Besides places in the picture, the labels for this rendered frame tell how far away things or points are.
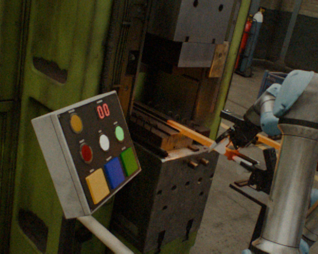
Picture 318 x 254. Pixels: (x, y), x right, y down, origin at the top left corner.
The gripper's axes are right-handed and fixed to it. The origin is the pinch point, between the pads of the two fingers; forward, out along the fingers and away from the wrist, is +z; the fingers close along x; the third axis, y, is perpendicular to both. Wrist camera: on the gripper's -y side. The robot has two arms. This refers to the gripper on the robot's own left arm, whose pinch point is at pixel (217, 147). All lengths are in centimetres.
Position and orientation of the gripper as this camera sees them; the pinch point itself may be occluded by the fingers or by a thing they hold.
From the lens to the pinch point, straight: 159.2
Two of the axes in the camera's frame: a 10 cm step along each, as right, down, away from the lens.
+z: -5.0, 6.3, 6.0
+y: 5.0, 7.7, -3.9
